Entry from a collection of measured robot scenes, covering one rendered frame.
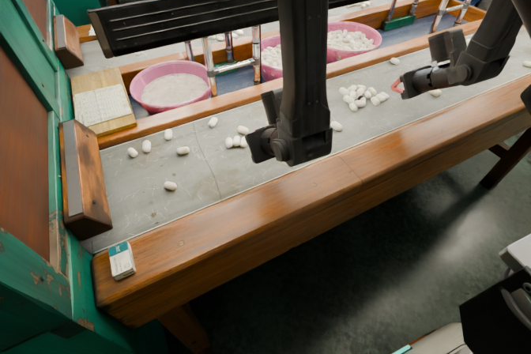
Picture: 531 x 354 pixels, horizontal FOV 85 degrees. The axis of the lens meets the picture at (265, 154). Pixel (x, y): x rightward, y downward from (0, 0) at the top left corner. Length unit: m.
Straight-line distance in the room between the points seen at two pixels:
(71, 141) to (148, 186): 0.19
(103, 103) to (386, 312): 1.29
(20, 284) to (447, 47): 0.85
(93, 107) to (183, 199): 0.43
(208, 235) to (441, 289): 1.17
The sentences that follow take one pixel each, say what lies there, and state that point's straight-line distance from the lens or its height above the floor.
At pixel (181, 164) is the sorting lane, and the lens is 0.78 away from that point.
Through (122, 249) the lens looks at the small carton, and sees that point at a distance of 0.63.
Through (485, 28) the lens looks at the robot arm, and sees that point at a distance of 0.74.
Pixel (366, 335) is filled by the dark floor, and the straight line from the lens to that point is 1.39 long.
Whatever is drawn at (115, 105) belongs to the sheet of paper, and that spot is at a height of 0.78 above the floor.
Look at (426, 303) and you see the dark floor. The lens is 1.51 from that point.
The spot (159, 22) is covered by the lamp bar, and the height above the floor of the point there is 1.08.
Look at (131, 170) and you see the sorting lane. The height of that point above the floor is 0.74.
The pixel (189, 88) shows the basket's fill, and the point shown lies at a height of 0.74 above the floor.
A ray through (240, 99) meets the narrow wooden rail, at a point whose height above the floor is 0.76.
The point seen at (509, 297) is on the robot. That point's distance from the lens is 0.39.
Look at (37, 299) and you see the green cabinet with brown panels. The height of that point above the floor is 0.93.
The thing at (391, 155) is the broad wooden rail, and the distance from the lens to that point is 0.80.
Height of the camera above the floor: 1.31
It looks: 47 degrees down
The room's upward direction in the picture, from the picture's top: straight up
